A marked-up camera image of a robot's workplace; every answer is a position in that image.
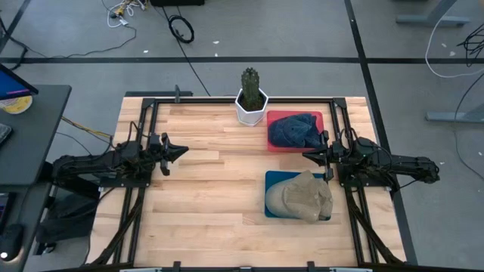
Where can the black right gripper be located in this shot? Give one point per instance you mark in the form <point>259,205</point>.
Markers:
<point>334,155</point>

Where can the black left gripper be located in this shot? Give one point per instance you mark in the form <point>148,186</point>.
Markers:
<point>165,166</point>

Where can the beige bucket hat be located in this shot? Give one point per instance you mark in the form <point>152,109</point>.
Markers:
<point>308,200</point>
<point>274,200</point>

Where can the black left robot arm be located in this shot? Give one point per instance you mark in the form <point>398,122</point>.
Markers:
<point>90,164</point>

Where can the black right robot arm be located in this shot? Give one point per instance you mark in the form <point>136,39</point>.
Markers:
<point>393,166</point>

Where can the red tray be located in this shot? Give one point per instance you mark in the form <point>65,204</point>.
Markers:
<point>283,150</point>

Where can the blue tray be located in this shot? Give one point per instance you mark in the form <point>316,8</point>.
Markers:
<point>274,178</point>

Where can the green cactus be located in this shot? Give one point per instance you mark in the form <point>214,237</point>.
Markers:
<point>250,87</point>

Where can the black bag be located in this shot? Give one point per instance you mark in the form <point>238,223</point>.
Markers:
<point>68,221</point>

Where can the grey table foot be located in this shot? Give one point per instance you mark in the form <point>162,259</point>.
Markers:
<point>431,19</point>
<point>453,116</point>

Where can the black side desk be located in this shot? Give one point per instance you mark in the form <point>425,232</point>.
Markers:
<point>34,140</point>

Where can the black floor box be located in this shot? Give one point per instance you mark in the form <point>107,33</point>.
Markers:
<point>177,2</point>

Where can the yellow round disc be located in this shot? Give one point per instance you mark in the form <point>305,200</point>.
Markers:
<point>19,106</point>

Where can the dark keyboard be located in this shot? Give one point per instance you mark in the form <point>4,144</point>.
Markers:
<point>4,134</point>

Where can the monitor with blue screen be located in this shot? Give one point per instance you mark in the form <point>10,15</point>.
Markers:
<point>11,85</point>

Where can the black computer mouse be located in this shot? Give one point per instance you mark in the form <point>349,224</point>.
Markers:
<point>11,242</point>

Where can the black aluminium table frame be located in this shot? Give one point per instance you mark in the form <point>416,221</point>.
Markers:
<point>302,100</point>

